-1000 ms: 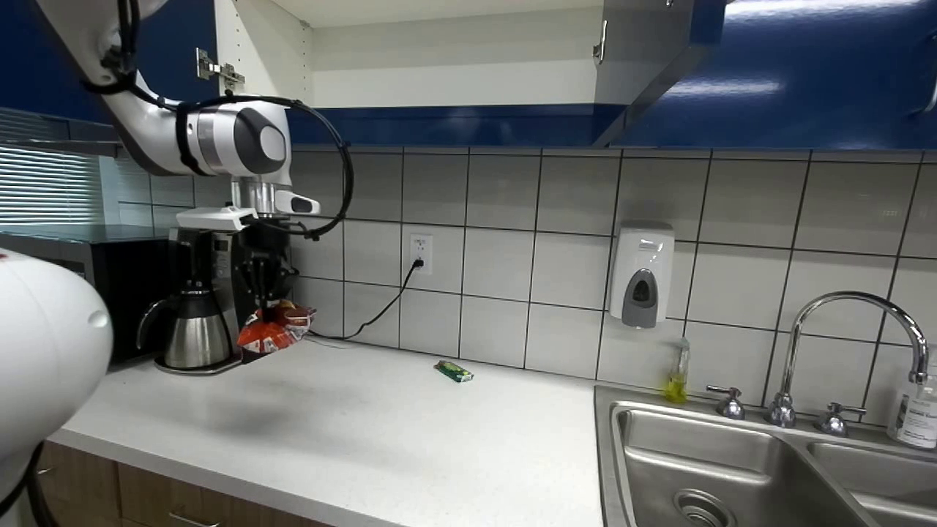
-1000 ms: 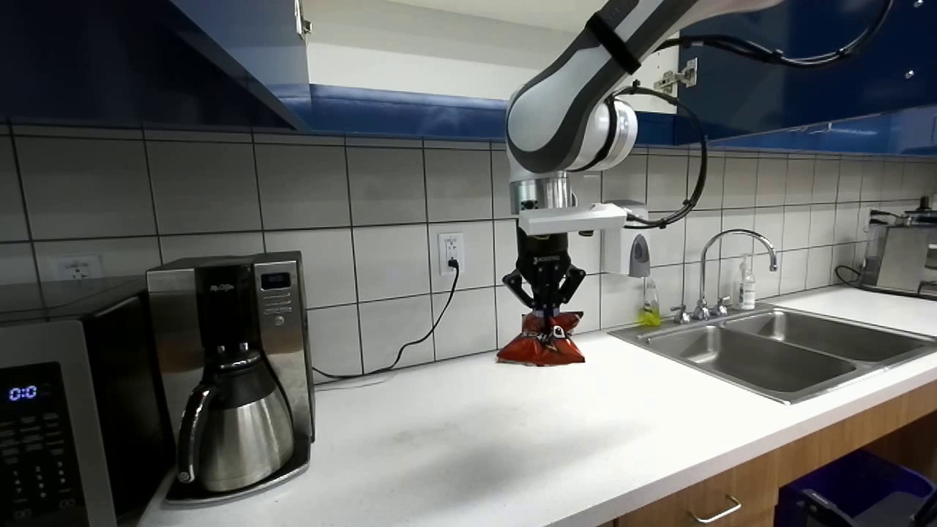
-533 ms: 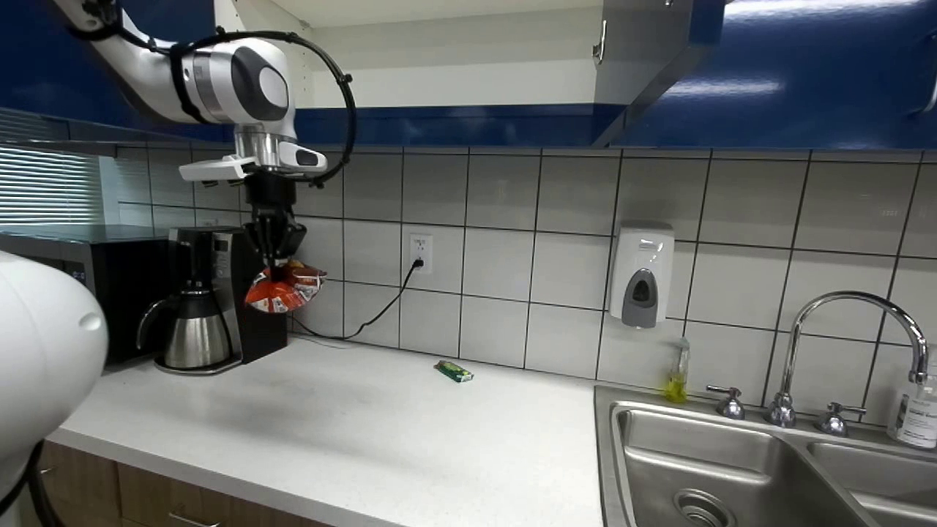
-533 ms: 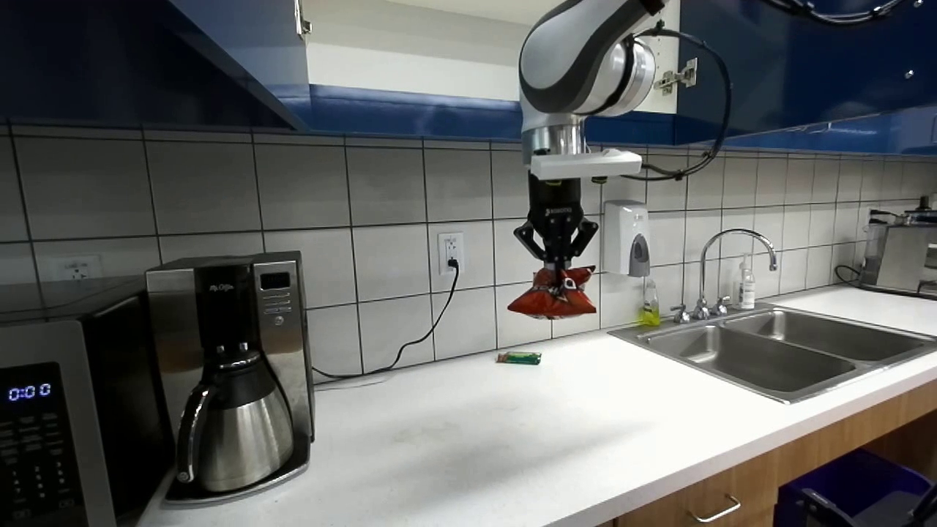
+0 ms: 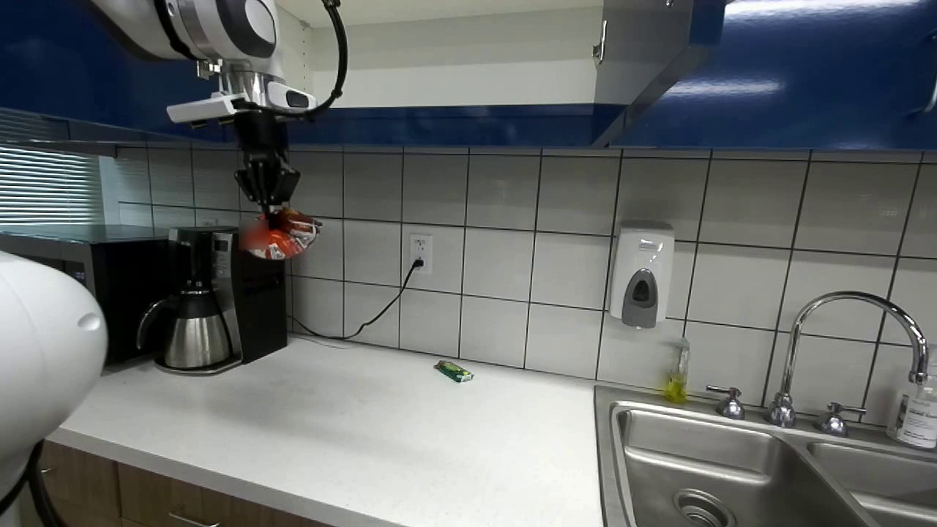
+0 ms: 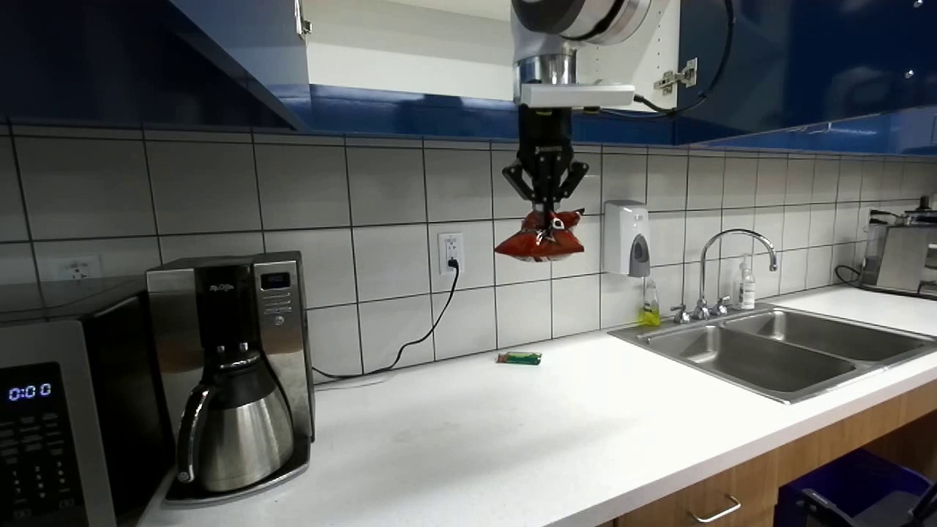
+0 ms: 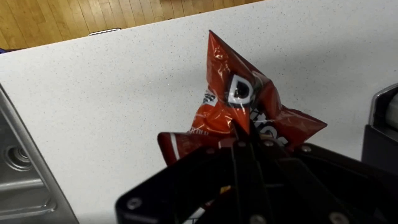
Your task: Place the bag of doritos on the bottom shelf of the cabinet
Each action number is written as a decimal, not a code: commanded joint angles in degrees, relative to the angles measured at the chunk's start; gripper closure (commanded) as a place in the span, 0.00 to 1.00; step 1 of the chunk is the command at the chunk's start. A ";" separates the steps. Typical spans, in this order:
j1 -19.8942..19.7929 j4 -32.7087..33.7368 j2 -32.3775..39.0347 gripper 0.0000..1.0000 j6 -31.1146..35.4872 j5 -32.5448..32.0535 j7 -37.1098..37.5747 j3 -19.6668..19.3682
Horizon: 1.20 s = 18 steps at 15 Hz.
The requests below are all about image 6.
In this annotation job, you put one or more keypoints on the metal cabinet hinge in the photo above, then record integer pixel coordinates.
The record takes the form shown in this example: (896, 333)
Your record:
(678, 78)

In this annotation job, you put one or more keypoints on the small white bottle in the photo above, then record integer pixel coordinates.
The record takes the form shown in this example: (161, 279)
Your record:
(747, 288)

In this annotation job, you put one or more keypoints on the red Doritos chip bag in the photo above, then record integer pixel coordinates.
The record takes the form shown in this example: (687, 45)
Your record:
(536, 241)

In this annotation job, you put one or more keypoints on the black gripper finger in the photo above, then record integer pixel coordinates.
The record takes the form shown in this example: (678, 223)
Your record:
(518, 185)
(571, 185)

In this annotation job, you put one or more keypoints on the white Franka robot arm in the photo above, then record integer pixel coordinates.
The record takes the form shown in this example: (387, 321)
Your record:
(596, 39)

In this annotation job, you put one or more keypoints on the stainless steel coffee carafe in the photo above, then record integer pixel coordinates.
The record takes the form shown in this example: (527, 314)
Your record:
(239, 428)

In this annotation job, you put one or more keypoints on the blue upper cabinet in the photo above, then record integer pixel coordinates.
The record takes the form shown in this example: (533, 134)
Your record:
(420, 61)

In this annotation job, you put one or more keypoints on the small green marker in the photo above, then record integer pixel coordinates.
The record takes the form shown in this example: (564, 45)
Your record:
(518, 358)

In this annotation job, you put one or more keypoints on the dark blue open cabinet door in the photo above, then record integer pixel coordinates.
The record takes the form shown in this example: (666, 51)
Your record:
(119, 61)

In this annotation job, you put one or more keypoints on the white wall soap dispenser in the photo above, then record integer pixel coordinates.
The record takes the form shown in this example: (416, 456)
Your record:
(627, 239)

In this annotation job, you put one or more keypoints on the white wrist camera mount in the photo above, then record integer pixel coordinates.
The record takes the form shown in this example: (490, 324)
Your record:
(574, 96)

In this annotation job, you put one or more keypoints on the black steel coffee maker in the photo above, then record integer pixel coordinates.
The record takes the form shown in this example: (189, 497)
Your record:
(278, 311)

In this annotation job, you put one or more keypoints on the yellow dish soap bottle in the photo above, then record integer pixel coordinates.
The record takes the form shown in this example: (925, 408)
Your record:
(649, 311)

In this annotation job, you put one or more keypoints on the stainless steel double sink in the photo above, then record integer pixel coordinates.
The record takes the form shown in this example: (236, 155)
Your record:
(779, 355)

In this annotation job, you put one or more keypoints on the blue bin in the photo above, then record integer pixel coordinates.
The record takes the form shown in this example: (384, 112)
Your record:
(859, 494)

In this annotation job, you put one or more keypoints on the glossy blue cabinet door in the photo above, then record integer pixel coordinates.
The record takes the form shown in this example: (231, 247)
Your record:
(849, 70)

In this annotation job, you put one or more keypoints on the chrome sink faucet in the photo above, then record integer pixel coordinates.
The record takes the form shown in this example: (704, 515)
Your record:
(712, 254)

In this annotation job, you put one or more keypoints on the black steel microwave oven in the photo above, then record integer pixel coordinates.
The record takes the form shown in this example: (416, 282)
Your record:
(60, 428)

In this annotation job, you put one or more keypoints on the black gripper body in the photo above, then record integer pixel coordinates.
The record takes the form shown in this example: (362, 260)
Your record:
(545, 147)

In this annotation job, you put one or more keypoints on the empty white wall outlet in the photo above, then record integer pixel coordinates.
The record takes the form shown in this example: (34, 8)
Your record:
(79, 270)

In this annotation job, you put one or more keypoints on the steel countertop appliance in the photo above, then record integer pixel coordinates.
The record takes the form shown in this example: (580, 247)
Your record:
(902, 256)

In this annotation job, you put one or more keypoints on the white wall outlet with plug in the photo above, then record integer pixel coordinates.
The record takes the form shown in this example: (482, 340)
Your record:
(451, 254)

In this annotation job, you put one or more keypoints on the wooden drawer front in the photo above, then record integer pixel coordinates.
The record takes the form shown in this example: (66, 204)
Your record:
(741, 488)

